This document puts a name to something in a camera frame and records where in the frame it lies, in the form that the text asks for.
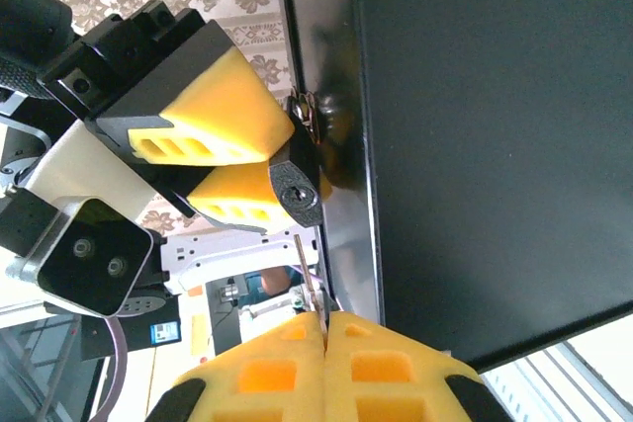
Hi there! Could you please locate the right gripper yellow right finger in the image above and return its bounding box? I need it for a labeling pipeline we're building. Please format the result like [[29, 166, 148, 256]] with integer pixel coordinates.
[[323, 310, 516, 422]]

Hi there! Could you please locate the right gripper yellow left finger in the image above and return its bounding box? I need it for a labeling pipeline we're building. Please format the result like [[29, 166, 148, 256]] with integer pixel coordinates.
[[145, 311, 328, 422]]

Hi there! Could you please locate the small black padlock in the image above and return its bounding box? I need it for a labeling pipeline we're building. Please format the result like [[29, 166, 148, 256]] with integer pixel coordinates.
[[269, 90, 333, 228]]

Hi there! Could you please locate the small metal key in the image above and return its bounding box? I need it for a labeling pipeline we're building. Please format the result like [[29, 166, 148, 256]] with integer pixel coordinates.
[[293, 233, 330, 344]]

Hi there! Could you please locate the person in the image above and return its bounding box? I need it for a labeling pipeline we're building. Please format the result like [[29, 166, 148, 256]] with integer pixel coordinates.
[[258, 266, 304, 298]]

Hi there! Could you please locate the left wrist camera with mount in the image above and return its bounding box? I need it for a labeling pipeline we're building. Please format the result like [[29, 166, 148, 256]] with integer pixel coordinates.
[[0, 118, 155, 319]]

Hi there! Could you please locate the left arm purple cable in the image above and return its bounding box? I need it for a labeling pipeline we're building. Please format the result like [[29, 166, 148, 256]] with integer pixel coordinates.
[[100, 315, 131, 422]]

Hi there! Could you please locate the aluminium mounting rail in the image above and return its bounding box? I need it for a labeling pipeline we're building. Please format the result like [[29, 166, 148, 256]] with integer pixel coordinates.
[[482, 340, 633, 422]]

